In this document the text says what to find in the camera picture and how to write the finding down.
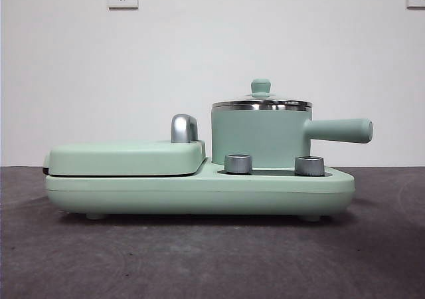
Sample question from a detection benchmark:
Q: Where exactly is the glass lid with green knob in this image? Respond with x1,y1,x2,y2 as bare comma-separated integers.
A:
212,78,313,109

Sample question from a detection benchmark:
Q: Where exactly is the silver control knob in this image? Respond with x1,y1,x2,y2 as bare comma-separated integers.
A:
294,155,325,176
224,153,252,173

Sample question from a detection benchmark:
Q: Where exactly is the mint green cooker base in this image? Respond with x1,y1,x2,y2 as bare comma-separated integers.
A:
44,157,355,221

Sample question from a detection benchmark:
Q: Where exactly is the mint green hinged griddle cover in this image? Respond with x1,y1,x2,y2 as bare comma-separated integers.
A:
42,139,207,177

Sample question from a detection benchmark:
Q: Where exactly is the silver curved cover handle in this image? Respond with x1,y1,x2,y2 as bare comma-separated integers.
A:
170,113,199,144

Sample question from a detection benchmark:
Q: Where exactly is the mint green pot with handle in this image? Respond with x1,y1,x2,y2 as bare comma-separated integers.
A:
211,104,374,167

